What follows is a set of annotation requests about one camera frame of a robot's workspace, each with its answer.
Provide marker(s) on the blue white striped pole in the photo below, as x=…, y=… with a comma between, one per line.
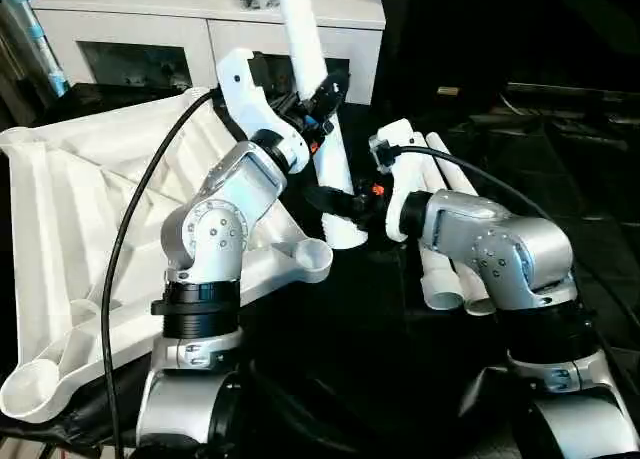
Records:
x=50, y=59

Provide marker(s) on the white plastic table top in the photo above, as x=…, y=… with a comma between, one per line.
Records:
x=65, y=219

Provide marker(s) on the black work mat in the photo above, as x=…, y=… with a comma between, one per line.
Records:
x=375, y=354

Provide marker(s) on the white glass-door cabinet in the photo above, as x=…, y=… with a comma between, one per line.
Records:
x=125, y=9

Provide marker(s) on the white plastic table leg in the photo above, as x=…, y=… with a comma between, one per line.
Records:
x=305, y=39
x=442, y=289
x=437, y=161
x=462, y=176

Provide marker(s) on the small yellow label tag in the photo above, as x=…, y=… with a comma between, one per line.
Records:
x=448, y=91

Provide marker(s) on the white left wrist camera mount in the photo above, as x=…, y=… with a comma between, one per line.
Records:
x=245, y=94

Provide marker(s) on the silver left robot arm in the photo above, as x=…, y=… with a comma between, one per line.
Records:
x=220, y=219

